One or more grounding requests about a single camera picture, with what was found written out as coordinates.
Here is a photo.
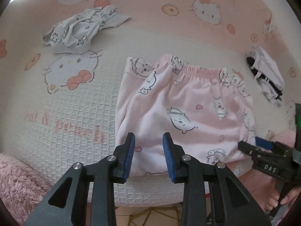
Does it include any pink cartoon print pajama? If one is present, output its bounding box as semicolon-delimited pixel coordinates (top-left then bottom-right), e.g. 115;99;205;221
115;54;255;176

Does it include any folded white black clothes stack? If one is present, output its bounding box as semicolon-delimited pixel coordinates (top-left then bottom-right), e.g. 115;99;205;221
246;45;285;108

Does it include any person right hand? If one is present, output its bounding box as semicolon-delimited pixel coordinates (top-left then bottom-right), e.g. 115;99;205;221
264;180;301;213

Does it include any pink Hello Kitty sofa cover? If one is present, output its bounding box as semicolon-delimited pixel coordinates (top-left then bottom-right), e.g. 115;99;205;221
0;0;301;208

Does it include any grey white print garment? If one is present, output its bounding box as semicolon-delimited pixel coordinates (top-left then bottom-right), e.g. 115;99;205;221
42;5;131;55

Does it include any gold wire frame table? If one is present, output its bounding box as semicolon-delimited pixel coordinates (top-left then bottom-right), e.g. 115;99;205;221
128;204;182;226

